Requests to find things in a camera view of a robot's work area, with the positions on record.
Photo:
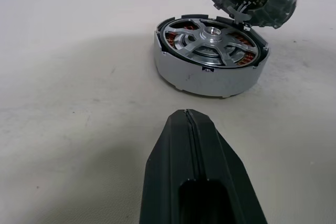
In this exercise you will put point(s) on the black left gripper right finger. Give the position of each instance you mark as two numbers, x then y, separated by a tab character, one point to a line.
225	171

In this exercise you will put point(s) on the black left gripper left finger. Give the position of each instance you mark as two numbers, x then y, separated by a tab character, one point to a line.
168	182

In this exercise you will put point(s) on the silver motor housing copper windings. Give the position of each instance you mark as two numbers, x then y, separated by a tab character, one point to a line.
210	82

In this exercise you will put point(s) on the silver spoked rotor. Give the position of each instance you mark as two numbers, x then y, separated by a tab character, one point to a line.
212	37

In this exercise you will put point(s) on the grey round motor lid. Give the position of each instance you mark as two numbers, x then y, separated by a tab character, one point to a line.
278	3

